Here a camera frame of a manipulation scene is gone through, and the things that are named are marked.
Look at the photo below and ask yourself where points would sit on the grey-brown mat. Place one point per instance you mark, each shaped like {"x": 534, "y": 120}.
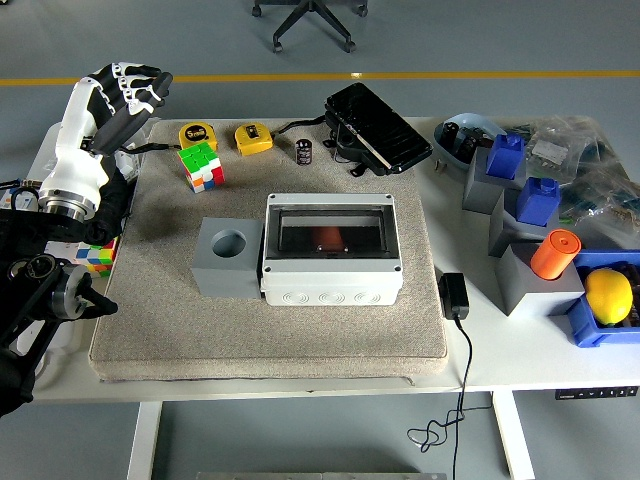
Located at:
{"x": 300, "y": 340}

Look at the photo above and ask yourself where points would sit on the grey plastic enclosure box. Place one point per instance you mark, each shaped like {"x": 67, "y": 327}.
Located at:
{"x": 330, "y": 295}

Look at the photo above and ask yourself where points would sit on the transparent hinged box lid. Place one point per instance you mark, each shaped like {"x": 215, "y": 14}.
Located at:
{"x": 330, "y": 217}

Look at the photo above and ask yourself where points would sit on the blue plastic bin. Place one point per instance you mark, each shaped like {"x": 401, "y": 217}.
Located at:
{"x": 585, "y": 325}

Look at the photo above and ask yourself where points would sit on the orange battery cylinder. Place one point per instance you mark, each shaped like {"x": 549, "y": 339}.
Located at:
{"x": 552, "y": 257}
{"x": 327, "y": 237}

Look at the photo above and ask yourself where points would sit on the small pronged plug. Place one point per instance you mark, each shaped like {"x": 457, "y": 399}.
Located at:
{"x": 440, "y": 167}

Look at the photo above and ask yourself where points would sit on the black office chair base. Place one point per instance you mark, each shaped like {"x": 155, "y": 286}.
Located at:
{"x": 312, "y": 12}

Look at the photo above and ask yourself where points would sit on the blue bottle-shaped block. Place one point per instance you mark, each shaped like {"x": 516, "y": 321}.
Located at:
{"x": 537, "y": 202}
{"x": 505, "y": 160}

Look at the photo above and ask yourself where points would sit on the clear bag pale parts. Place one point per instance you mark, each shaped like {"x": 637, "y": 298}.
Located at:
{"x": 550, "y": 147}

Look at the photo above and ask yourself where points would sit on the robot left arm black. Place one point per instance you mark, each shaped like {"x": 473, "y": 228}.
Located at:
{"x": 30, "y": 280}

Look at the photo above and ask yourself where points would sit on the black table control panel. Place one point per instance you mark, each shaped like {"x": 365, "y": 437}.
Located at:
{"x": 595, "y": 393}

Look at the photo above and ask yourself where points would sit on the grey holder block round hole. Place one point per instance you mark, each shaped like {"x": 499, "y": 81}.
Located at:
{"x": 225, "y": 280}

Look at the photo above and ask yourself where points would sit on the white table leg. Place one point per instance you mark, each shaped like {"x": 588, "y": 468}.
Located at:
{"x": 145, "y": 440}
{"x": 515, "y": 440}

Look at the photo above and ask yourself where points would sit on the clear bag dark parts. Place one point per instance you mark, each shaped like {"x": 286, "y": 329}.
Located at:
{"x": 600, "y": 190}

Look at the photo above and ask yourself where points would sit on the small colourful puzzle cube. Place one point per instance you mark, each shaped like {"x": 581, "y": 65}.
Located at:
{"x": 100, "y": 257}

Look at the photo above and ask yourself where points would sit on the black plug adapter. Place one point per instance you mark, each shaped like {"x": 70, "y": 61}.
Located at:
{"x": 454, "y": 295}

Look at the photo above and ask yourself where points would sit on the black flat power unit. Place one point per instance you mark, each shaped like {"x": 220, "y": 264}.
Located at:
{"x": 380, "y": 125}

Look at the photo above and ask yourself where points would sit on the white blue circuit breaker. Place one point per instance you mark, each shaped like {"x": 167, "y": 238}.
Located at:
{"x": 30, "y": 204}

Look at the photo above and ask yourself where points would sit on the round yellow tape measure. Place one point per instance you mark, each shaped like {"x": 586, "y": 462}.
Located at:
{"x": 197, "y": 135}

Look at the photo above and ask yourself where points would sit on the large colourful puzzle cube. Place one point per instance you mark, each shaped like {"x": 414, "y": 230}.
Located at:
{"x": 200, "y": 165}

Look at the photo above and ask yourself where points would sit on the black folded cloth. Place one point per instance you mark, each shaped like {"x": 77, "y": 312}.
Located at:
{"x": 112, "y": 210}

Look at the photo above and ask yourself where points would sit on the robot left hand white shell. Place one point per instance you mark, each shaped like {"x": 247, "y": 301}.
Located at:
{"x": 72, "y": 150}

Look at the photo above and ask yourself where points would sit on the squarish yellow tape measure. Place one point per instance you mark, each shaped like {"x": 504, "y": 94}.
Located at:
{"x": 252, "y": 140}

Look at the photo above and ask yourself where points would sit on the black capacitor cylinder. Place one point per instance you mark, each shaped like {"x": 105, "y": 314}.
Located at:
{"x": 448, "y": 132}
{"x": 470, "y": 142}
{"x": 304, "y": 152}

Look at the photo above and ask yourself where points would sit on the light blue bowl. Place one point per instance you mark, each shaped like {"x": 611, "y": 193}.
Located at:
{"x": 472, "y": 120}

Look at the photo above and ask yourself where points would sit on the yellow lemon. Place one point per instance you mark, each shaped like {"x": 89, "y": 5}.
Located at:
{"x": 607, "y": 297}

